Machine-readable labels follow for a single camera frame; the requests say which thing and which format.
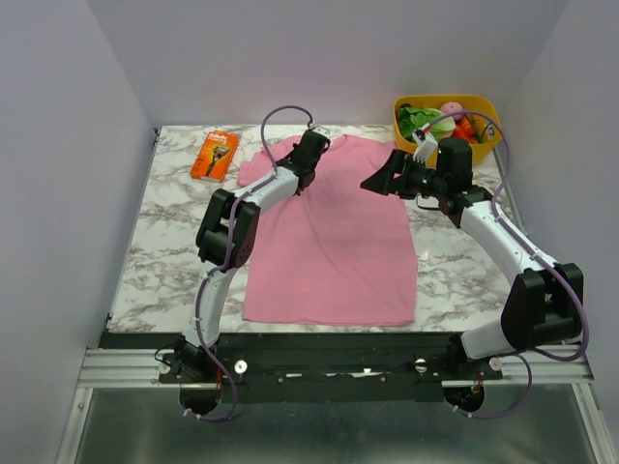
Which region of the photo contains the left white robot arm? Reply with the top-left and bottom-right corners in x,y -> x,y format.
171,129 -> 331,382

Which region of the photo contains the black base frame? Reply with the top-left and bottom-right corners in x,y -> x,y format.
97,332 -> 527,410

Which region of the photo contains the orange razor box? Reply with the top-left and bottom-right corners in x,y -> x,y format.
190,130 -> 239,183

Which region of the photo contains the pink toy ball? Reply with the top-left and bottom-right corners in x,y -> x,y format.
440,101 -> 464,120

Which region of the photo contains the green toy lettuce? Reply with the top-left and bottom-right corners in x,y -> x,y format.
396,105 -> 457,142

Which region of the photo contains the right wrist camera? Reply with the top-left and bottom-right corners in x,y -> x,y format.
412,124 -> 438,164

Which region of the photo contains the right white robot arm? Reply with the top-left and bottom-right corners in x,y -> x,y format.
361,138 -> 589,379

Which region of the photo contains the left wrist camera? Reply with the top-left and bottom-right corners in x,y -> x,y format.
309,124 -> 331,138

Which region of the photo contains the pink t-shirt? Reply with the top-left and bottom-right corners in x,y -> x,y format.
243,134 -> 418,326

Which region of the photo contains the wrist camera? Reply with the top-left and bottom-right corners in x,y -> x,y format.
309,124 -> 331,138
412,124 -> 438,164

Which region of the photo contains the orange toy carrot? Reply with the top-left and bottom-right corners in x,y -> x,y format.
453,115 -> 480,144

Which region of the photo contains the yellow plastic bin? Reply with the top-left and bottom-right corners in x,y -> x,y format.
394,94 -> 501,164

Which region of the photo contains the aluminium rail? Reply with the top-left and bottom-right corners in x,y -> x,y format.
77,349 -> 594,389

